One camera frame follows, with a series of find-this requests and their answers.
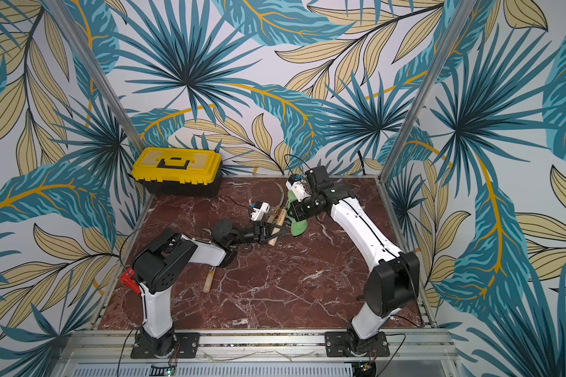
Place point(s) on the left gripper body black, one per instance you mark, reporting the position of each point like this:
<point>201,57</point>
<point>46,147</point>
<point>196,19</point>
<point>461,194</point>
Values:
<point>254,233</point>

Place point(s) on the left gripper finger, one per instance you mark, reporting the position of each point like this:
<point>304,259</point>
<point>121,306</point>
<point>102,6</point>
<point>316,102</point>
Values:
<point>278,224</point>
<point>278,233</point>

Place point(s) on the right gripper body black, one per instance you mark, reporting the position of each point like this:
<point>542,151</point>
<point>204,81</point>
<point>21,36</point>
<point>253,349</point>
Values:
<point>297,210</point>

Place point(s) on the sickle labelled handle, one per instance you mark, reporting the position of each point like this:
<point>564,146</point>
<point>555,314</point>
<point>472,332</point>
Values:
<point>280,195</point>

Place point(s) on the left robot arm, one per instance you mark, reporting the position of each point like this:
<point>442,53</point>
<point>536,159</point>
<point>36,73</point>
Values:
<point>160,264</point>

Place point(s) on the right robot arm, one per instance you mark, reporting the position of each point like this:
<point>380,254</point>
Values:
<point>393,278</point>

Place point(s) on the yellow black toolbox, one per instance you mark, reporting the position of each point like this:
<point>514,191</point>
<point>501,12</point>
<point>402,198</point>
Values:
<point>179,172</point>

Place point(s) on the red clamp tool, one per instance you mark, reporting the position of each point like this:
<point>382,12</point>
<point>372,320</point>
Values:
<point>127,278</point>

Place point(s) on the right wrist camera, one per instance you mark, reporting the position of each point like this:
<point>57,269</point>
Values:
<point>295,185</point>

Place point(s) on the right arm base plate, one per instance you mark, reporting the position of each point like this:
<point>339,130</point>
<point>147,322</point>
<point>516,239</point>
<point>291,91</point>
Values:
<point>346,344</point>

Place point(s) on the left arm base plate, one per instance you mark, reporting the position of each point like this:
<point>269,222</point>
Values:
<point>172,345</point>

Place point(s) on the aluminium front rail frame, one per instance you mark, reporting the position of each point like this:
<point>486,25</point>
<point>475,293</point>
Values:
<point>279,352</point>

